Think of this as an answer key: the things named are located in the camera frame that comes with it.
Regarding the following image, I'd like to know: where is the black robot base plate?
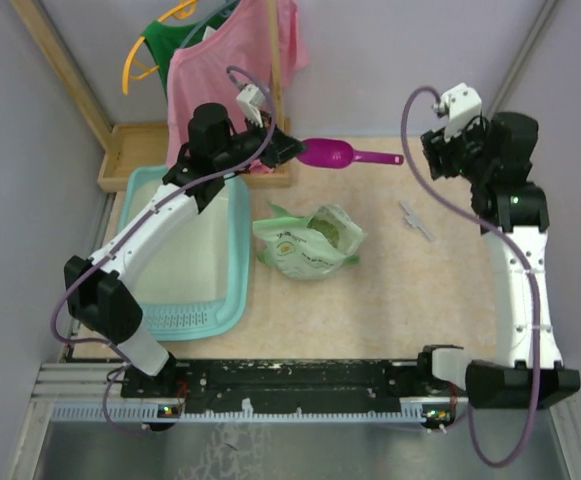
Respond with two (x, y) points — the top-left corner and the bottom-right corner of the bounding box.
(121, 359), (466, 414)

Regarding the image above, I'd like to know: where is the pink t-shirt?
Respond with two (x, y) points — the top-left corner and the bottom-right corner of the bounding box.
(164, 0), (311, 176)

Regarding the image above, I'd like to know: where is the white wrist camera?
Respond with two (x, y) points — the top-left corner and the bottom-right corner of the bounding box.
(236, 84), (269, 128)
(432, 83), (482, 142)

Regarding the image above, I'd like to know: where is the green cat litter bag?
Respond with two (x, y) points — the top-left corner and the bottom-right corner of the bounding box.
(252, 203), (367, 280)

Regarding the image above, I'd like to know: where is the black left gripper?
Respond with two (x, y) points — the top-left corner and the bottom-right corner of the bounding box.
(214, 110), (307, 172)

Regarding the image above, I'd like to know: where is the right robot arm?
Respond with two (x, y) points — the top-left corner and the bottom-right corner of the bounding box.
(416, 112), (581, 410)

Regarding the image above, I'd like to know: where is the green shirt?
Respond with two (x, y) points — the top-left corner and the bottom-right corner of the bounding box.
(142, 16), (227, 92)

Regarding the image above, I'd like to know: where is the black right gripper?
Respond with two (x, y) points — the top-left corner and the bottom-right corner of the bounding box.
(422, 113), (493, 185)

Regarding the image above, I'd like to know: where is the teal plastic litter box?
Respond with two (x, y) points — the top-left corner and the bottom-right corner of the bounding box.
(127, 177), (251, 342)

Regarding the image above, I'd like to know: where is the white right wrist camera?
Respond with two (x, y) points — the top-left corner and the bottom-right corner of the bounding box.
(432, 83), (482, 142)

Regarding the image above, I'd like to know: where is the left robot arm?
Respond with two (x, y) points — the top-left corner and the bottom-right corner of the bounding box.
(61, 103), (306, 397)

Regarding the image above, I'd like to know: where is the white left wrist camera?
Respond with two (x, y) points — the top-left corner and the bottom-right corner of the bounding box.
(236, 84), (269, 128)

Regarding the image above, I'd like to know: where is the grey slotted cable duct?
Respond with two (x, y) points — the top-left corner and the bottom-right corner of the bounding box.
(51, 397), (449, 424)

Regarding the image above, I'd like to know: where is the grey plastic bag clip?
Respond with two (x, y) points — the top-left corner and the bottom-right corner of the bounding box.
(399, 200), (436, 242)

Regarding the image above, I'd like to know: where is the yellow clothes hanger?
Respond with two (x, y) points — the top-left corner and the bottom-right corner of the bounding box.
(122, 0), (199, 96)

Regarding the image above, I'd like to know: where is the magenta litter scoop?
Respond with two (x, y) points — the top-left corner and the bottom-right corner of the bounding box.
(297, 138), (404, 169)

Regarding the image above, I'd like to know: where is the blue grey clothes hanger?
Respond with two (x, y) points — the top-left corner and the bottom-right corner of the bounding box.
(179, 0), (240, 49)

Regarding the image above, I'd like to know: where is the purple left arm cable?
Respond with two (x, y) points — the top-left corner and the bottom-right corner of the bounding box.
(49, 65), (277, 435)

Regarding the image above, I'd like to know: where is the wooden clothes rack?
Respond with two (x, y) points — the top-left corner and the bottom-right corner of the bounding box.
(10, 1), (292, 193)

